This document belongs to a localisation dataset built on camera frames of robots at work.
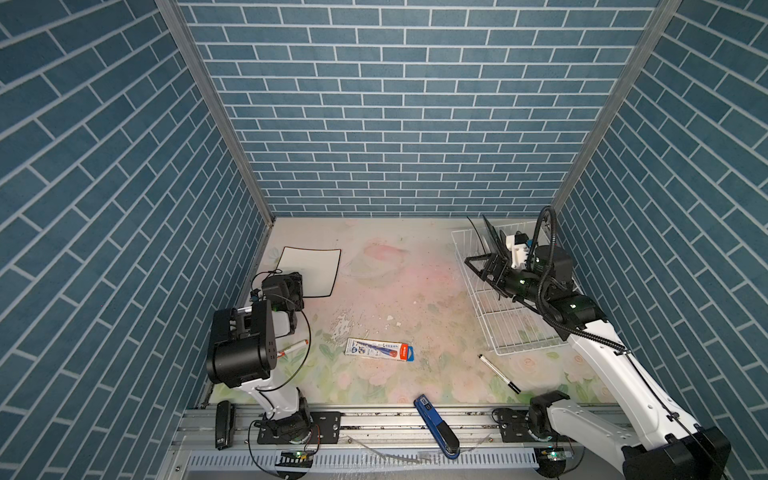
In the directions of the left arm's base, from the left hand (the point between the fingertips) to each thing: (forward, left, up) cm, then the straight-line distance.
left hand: (301, 274), depth 96 cm
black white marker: (-30, -60, -5) cm, 67 cm away
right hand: (-12, -49, +22) cm, 55 cm away
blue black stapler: (-45, -42, -2) cm, 61 cm away
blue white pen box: (-23, -29, -5) cm, 37 cm away
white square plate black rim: (+7, -3, -6) cm, 10 cm away
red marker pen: (-22, -1, -6) cm, 23 cm away
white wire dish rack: (-18, -65, 0) cm, 67 cm away
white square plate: (+12, -59, +1) cm, 60 cm away
